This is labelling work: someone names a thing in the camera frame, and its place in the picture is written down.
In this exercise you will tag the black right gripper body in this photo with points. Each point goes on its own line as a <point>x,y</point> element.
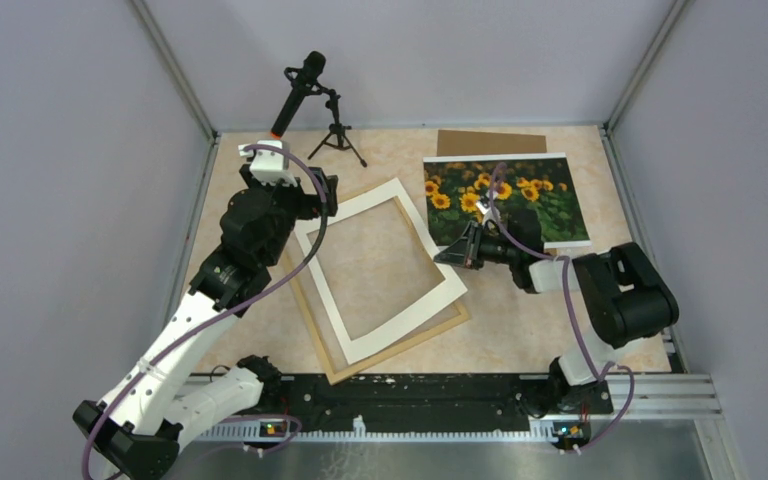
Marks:
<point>479,247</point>

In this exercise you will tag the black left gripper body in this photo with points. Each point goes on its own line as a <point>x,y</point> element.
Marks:
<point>291,202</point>

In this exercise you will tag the white paper mat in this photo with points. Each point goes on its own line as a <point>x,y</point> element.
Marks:
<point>375,290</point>

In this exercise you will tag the sunflower photo print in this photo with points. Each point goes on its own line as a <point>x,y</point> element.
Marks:
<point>542,183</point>

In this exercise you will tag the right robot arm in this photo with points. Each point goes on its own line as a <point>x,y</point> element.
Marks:
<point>626,299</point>

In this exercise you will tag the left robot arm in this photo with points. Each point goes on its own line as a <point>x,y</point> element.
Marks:
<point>142,425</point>

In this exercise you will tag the black mini tripod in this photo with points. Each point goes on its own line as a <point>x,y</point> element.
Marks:
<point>337,137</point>

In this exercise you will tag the brown backing board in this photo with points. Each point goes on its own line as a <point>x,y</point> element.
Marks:
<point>490,142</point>

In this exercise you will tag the black microphone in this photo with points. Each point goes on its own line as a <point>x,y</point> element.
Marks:
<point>304,82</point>

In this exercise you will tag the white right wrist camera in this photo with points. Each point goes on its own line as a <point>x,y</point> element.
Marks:
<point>484,206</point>

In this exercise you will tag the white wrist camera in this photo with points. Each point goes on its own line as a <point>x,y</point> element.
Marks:
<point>267,166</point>
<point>484,206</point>

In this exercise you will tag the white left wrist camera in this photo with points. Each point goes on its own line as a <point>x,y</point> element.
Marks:
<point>267,166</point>

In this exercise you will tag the light wooden picture frame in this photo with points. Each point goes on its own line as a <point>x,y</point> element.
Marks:
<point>431,315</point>

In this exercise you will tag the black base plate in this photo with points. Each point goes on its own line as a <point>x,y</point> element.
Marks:
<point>427,403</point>

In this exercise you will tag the aluminium rail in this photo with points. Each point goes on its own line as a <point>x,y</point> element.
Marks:
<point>647,397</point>

